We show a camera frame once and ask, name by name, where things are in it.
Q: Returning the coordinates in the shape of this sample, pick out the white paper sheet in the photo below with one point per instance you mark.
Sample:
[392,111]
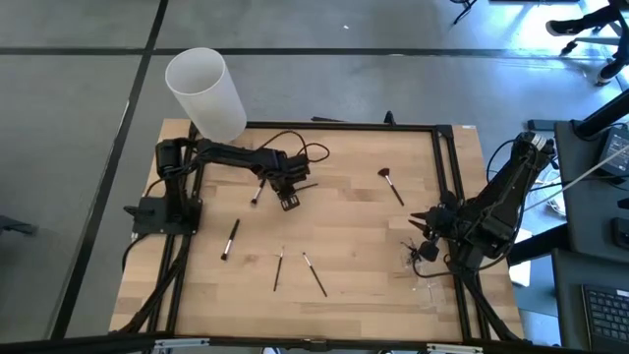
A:
[521,270]

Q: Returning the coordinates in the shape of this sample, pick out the white cylindrical cup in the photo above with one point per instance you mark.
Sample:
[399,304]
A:
[206,93]

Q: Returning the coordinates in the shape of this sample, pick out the slim black makeup brush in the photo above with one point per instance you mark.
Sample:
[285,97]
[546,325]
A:
[308,186]
[314,274]
[278,269]
[414,255]

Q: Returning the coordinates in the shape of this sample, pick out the person's leg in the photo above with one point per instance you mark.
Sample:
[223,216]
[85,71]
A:
[611,69]
[575,22]

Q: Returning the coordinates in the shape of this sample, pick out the black chair base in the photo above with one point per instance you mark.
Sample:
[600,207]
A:
[464,10]

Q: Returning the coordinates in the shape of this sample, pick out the black desk leg bar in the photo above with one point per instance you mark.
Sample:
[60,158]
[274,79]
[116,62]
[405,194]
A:
[535,243]

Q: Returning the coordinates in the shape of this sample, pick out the grey chair base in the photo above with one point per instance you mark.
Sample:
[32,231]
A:
[589,41]

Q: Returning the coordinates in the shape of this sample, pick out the black desk device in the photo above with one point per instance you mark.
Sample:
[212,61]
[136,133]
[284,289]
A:
[616,152]

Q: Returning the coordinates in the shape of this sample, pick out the black keyboard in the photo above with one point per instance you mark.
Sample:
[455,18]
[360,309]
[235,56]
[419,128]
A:
[609,314]

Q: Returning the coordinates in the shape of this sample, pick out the black monitor pole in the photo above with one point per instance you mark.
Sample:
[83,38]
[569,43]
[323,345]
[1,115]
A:
[602,118]

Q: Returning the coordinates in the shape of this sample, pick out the black floor object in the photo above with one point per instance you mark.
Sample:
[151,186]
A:
[15,226]

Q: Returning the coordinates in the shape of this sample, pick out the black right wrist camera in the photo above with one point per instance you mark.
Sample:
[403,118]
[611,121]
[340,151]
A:
[429,251]

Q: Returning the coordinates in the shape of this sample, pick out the silver frame bracket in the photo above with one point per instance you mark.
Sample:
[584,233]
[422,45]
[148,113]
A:
[182,343]
[454,348]

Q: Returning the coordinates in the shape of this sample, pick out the black flat bar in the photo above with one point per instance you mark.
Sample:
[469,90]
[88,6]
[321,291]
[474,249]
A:
[326,119]

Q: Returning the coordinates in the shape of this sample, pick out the long silver ferrule makeup brush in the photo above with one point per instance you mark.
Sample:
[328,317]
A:
[408,244]

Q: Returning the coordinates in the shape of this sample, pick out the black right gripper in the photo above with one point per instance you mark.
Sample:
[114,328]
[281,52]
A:
[444,220]

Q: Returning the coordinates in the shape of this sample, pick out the clear plastic bag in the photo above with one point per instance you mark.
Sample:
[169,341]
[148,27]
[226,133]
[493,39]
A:
[432,292]

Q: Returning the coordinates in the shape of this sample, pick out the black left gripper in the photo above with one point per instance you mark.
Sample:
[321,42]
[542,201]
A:
[290,169]

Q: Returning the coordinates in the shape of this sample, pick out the black clamp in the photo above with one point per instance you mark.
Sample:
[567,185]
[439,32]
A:
[389,118]

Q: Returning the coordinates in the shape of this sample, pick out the thick black makeup brush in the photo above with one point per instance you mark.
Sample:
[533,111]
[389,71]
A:
[230,239]

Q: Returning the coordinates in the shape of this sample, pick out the black fan makeup brush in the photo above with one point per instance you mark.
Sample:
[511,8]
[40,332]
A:
[391,186]

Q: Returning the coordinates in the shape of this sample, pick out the black aluminium table frame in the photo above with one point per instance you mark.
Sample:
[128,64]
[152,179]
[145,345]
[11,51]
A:
[344,126]

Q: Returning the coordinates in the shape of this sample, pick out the round grey head powder brush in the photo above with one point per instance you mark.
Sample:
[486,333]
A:
[258,191]

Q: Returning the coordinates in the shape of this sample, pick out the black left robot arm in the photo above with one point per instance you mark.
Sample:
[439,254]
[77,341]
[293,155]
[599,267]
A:
[231,155]

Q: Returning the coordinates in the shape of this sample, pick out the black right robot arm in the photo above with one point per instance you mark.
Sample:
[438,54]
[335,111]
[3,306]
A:
[501,196]

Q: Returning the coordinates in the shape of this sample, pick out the dark grey desk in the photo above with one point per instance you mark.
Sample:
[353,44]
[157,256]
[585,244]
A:
[585,206]
[570,305]

